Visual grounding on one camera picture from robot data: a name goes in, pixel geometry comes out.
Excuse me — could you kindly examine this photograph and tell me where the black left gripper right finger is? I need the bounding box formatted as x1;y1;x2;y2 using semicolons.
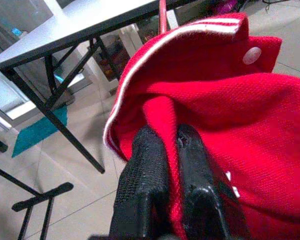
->
176;123;253;240

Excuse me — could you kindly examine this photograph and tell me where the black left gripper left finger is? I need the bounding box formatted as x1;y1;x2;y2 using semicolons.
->
109;124;173;240

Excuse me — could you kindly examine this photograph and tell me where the red polo shirt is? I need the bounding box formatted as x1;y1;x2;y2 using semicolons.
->
102;11;300;240

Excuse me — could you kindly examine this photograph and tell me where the red plastic hanger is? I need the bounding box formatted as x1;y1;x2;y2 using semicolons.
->
158;0;169;35

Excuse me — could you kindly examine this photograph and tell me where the teal floor mat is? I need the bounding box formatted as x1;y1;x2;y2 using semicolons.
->
11;104;69;159

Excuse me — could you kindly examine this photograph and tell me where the white glass-door cabinet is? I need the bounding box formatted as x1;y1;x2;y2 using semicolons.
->
89;9;180;97

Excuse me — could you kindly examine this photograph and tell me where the glass sliding door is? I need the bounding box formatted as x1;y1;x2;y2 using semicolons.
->
0;67;76;131

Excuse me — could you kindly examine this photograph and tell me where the white folding table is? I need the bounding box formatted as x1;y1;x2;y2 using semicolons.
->
0;0;200;175

